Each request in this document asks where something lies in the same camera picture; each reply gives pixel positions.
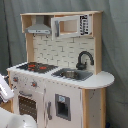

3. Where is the black toy stovetop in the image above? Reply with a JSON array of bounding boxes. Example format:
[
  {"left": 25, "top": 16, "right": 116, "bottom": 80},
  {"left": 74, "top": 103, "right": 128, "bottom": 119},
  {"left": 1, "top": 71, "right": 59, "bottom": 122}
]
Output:
[{"left": 19, "top": 62, "right": 56, "bottom": 73}]

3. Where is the white fridge door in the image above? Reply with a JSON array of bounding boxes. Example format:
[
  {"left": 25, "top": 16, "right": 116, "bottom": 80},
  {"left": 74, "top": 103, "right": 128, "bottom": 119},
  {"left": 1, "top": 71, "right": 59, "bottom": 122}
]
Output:
[{"left": 46, "top": 81, "right": 82, "bottom": 128}]

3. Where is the grey range hood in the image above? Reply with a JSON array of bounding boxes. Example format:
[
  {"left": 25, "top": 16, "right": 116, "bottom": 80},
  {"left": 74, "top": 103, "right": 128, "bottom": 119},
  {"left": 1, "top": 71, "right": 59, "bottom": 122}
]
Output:
[{"left": 25, "top": 16, "right": 51, "bottom": 35}]

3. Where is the grey toy sink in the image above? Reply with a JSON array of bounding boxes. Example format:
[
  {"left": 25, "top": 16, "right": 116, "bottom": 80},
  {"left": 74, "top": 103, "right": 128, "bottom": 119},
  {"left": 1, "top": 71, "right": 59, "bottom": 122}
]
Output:
[{"left": 53, "top": 68, "right": 93, "bottom": 81}]

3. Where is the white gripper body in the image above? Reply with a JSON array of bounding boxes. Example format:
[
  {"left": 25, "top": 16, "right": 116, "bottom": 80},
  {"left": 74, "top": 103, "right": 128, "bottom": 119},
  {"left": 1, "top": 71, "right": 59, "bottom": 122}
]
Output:
[{"left": 0, "top": 83, "right": 14, "bottom": 102}]

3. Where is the white microwave door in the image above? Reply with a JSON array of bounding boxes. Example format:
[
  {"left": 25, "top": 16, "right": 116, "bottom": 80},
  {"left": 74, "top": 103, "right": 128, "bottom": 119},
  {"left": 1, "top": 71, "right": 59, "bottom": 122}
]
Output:
[{"left": 51, "top": 14, "right": 92, "bottom": 39}]

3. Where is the red stove knob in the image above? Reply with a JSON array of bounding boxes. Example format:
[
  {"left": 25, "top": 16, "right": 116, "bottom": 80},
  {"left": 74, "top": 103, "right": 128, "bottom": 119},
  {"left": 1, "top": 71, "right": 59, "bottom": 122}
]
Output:
[
  {"left": 31, "top": 81, "right": 37, "bottom": 87},
  {"left": 12, "top": 76, "right": 19, "bottom": 83}
]

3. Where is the left red stove knob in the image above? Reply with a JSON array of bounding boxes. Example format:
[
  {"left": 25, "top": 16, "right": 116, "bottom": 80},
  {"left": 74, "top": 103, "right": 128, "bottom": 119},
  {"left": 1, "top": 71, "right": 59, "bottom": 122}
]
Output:
[{"left": 12, "top": 76, "right": 19, "bottom": 83}]

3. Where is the white oven door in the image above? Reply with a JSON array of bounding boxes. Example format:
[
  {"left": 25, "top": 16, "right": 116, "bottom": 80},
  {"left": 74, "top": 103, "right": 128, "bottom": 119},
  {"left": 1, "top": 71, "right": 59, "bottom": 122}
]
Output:
[{"left": 13, "top": 88, "right": 44, "bottom": 128}]

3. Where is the wooden toy kitchen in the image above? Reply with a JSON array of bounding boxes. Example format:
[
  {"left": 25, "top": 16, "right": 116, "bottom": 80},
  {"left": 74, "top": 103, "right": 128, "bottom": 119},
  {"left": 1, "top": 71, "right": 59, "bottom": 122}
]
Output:
[{"left": 8, "top": 11, "right": 114, "bottom": 128}]

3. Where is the right red stove knob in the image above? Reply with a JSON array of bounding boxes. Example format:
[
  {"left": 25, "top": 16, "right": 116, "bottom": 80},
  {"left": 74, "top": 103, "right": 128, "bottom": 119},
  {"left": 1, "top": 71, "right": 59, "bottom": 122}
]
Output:
[{"left": 31, "top": 81, "right": 37, "bottom": 87}]

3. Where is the grey ice dispenser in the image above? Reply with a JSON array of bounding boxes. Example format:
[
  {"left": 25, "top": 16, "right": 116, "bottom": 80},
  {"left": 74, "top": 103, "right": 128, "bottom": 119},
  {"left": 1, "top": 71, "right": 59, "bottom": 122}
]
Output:
[{"left": 55, "top": 94, "right": 71, "bottom": 121}]

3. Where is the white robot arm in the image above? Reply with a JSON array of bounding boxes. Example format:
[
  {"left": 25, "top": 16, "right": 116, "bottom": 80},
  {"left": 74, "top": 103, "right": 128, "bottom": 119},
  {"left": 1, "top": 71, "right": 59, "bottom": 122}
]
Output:
[{"left": 0, "top": 83, "right": 37, "bottom": 128}]

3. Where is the black toy faucet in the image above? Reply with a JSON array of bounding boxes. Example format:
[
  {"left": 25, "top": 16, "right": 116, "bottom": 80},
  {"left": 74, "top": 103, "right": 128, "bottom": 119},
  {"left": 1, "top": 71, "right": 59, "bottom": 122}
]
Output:
[{"left": 76, "top": 51, "right": 94, "bottom": 70}]

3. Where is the grey fridge door handle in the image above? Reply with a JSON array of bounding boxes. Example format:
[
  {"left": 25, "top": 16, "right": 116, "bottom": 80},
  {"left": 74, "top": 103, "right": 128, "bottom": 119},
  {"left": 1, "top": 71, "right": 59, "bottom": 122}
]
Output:
[{"left": 47, "top": 101, "right": 52, "bottom": 120}]

